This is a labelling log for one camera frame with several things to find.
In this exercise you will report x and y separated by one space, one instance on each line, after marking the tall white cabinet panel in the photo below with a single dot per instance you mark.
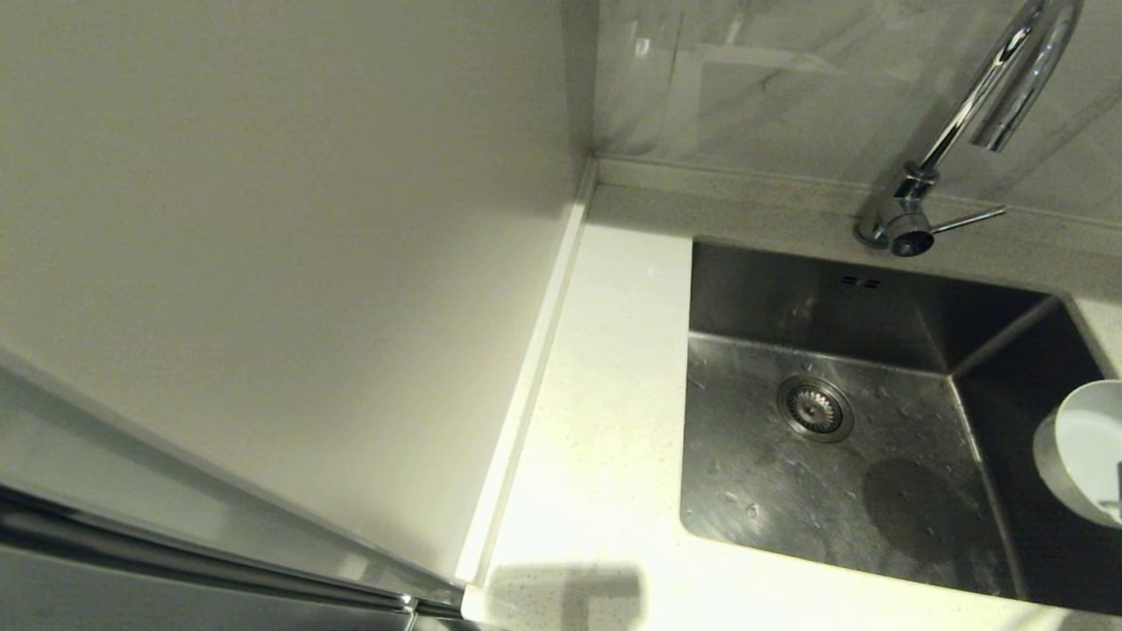
263 219

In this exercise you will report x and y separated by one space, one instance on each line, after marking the round metal drain strainer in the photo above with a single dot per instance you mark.
815 408

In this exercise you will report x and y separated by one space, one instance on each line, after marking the light blue bowl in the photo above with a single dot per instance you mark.
1082 447

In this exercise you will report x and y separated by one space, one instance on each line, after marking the stainless steel sink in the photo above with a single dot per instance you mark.
789 499

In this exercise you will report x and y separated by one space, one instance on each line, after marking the chrome gooseneck faucet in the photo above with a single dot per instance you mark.
907 219

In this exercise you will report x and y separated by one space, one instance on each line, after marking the stainless steel appliance door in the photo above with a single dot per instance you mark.
88 609

